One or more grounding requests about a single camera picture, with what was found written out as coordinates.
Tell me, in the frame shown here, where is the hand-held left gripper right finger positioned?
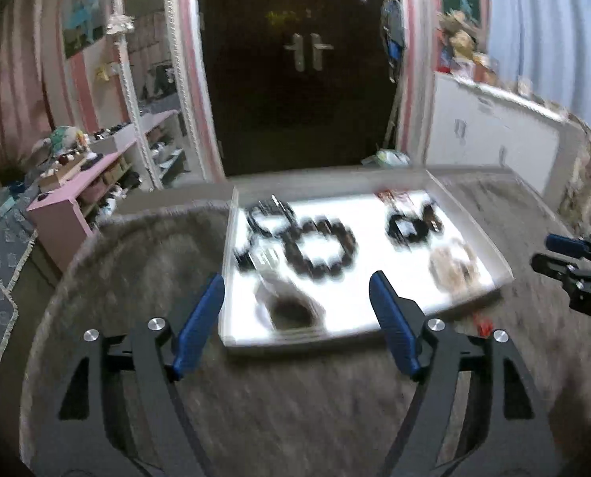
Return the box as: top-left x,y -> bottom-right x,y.
369,271 -> 564,477

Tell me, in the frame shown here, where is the blue hanging bag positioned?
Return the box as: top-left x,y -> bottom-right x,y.
380,0 -> 406,83

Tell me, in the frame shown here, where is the white cabinet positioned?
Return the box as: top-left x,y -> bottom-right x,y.
427,72 -> 574,194

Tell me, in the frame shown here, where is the white bow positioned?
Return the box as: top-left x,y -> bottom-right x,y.
106,14 -> 136,35

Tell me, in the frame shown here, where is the blue curtain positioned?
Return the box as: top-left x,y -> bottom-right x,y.
489,0 -> 591,130

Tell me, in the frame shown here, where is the wooden bead bracelet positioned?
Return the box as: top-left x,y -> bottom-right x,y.
283,216 -> 358,284

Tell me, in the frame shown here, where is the white tray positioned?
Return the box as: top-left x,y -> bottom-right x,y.
217,168 -> 516,356

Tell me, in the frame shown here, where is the blue figure wall poster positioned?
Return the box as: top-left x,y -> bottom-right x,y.
60,0 -> 106,60

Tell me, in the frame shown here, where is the white scrunchie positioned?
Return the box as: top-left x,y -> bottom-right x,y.
429,241 -> 480,291

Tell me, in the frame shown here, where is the dark double door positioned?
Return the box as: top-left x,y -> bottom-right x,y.
196,0 -> 406,177

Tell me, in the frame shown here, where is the red gold charm bracelet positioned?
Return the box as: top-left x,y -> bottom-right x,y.
375,190 -> 415,207

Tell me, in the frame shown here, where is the white framed standing mirror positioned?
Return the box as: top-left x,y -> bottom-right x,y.
112,0 -> 212,192

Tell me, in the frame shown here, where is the black braided bracelet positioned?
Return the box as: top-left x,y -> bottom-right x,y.
243,196 -> 301,239

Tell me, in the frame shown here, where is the white green bag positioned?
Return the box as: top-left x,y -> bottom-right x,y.
362,149 -> 410,167

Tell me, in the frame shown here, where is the leaning stick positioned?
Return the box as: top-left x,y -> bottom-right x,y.
386,84 -> 406,152

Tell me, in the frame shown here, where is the silver door handle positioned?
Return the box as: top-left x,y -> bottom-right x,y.
284,34 -> 306,73
311,32 -> 335,71

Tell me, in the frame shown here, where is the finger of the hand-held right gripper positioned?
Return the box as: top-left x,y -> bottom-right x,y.
530,252 -> 591,287
545,233 -> 591,259

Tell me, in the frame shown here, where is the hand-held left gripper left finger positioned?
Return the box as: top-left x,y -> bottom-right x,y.
30,273 -> 226,477

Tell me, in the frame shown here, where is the yellow plush toy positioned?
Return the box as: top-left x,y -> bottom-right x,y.
444,27 -> 477,58

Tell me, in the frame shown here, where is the pink curtain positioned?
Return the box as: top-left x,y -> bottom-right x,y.
0,0 -> 73,170

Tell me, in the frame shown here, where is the pink shelf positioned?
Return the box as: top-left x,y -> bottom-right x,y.
27,109 -> 182,269

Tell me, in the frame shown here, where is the pale plush toy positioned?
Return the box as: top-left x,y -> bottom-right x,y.
32,126 -> 90,160

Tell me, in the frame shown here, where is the gold door decal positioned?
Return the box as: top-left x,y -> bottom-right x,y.
268,9 -> 299,28

